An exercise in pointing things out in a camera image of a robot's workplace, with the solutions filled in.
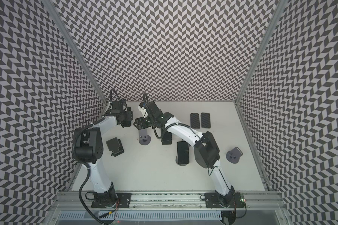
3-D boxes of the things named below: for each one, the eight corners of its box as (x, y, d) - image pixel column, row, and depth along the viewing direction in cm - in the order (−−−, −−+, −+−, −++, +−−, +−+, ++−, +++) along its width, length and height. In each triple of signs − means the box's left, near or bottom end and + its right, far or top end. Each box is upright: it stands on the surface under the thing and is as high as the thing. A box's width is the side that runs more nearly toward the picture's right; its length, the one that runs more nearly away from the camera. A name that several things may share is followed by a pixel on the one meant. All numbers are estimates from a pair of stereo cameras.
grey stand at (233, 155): (231, 165, 87) (237, 159, 79) (225, 156, 91) (229, 150, 83) (238, 162, 88) (244, 155, 80) (231, 153, 92) (237, 146, 84)
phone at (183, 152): (178, 164, 87) (179, 155, 77) (177, 151, 93) (177, 141, 82) (187, 163, 88) (189, 154, 77) (186, 150, 93) (187, 140, 82)
